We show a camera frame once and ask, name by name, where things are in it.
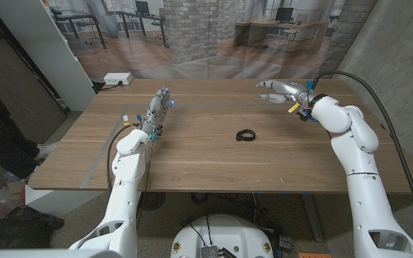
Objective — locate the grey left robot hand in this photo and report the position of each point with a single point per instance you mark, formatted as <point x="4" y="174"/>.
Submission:
<point x="155" y="114"/>

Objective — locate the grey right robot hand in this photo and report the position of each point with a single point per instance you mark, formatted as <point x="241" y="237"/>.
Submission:
<point x="292" y="91"/>

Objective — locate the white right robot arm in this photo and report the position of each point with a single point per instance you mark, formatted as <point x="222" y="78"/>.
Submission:
<point x="368" y="200"/>

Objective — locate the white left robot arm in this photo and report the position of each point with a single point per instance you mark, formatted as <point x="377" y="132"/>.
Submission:
<point x="124" y="200"/>

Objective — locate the white power strip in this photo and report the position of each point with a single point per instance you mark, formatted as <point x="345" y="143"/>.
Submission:
<point x="117" y="78"/>

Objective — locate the black round grille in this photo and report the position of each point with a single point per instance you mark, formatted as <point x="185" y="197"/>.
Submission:
<point x="151" y="200"/>

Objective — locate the printed office backdrop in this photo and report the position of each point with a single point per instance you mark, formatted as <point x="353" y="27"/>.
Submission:
<point x="192" y="36"/>

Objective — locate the white cabinet panel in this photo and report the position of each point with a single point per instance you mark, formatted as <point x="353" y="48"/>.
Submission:
<point x="48" y="53"/>

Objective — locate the grey table leg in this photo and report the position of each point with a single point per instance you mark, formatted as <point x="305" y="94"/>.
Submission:
<point x="312" y="218"/>

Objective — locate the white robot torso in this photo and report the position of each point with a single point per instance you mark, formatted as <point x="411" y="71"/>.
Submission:
<point x="224" y="233"/>

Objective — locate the dark wooden door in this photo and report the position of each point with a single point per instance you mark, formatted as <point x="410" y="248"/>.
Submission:
<point x="13" y="89"/>

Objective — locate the orange object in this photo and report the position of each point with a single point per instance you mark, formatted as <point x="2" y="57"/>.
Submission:
<point x="314" y="256"/>

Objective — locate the black bag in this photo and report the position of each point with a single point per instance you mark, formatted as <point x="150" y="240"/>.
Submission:
<point x="23" y="225"/>

